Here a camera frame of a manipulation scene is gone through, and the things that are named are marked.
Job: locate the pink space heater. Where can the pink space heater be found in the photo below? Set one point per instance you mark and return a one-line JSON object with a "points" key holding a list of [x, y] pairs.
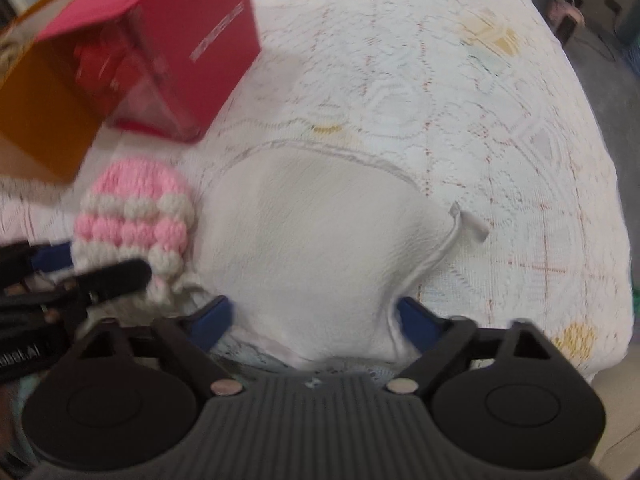
{"points": [[567, 15]]}

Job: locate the white lace tablecloth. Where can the white lace tablecloth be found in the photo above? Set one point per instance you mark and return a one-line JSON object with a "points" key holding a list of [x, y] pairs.
{"points": [[450, 110]]}

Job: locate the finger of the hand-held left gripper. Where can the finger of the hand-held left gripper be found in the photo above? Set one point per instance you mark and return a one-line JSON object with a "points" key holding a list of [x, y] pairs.
{"points": [[50, 257], [115, 277]]}

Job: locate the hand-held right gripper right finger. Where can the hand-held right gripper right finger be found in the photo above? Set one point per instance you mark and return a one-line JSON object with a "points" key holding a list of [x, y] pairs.
{"points": [[417, 317]]}

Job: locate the red box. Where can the red box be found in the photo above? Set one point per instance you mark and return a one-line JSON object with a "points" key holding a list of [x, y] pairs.
{"points": [[210, 60]]}

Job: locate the beige sofa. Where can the beige sofa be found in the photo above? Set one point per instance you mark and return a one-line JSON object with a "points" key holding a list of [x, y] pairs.
{"points": [[620, 410]]}

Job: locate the pink white knitted hat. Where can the pink white knitted hat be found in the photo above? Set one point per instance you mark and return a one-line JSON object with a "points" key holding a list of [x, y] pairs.
{"points": [[135, 210]]}

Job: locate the orange box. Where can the orange box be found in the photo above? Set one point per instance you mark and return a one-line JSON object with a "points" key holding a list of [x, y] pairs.
{"points": [[40, 110]]}

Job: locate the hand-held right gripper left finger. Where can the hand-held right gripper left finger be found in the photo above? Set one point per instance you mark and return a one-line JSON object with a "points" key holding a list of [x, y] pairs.
{"points": [[215, 317]]}

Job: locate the white cloth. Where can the white cloth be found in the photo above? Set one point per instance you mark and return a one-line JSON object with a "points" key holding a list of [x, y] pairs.
{"points": [[325, 250]]}

